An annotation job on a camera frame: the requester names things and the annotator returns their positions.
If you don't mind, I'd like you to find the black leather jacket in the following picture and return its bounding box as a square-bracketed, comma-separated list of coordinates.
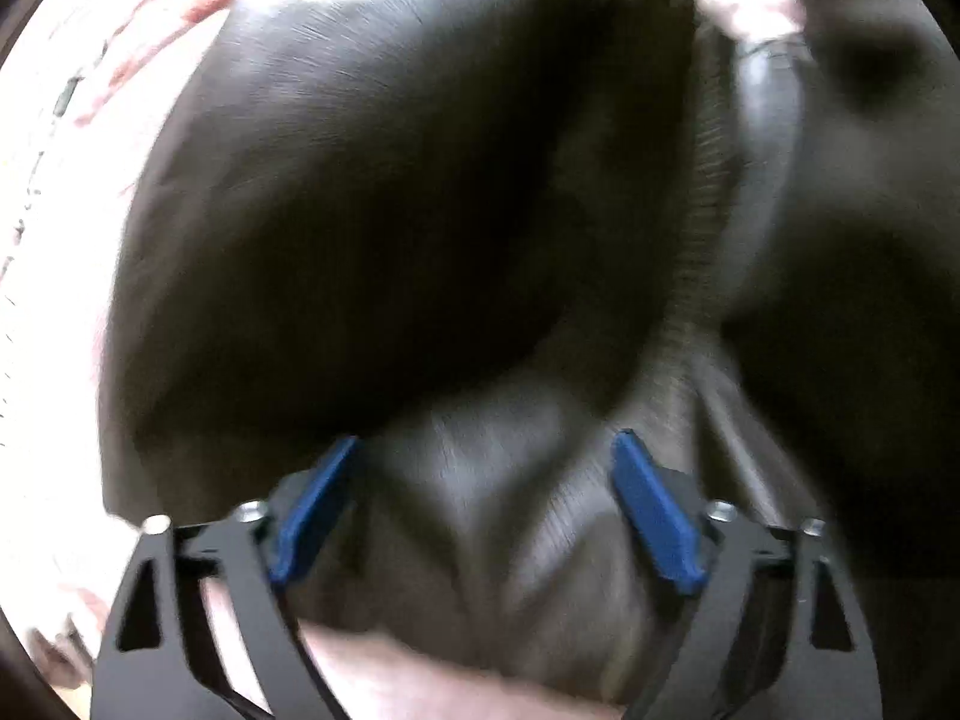
[93, 0, 958, 718]

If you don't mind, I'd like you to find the pink patterned bed blanket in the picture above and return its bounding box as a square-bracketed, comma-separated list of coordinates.
[2, 0, 804, 718]

